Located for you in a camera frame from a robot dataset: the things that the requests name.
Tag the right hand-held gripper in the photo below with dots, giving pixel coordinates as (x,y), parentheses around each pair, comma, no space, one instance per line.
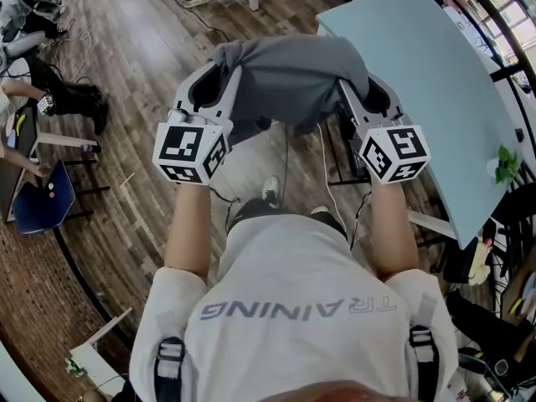
(398,149)

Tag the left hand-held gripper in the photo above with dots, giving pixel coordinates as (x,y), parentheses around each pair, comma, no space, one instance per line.
(184,145)

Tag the grey clothing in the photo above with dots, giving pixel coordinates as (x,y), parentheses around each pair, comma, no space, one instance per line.
(289,78)

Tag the person's right forearm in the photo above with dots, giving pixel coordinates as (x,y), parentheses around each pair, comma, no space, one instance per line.
(391,233)

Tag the person's left forearm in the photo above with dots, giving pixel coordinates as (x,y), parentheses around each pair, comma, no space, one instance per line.
(188,233)

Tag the black metal chair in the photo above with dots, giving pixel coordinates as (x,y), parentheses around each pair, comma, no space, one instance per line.
(517,224)

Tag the blue chair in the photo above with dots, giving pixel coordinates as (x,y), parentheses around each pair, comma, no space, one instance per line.
(44,201)

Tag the light blue table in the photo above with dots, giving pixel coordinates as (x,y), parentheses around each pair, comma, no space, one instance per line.
(419,78)

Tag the person's white shoe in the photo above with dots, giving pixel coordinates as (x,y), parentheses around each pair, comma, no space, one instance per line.
(271,189)
(319,209)

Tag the person's black shorts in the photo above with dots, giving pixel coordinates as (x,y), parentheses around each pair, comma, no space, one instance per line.
(251,209)

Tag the small green potted plant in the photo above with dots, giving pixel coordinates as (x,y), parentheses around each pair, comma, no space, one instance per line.
(504,166)

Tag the small black box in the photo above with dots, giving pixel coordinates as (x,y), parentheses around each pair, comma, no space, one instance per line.
(520,135)

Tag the person's white t-shirt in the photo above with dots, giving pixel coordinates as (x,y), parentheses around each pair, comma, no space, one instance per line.
(293,308)

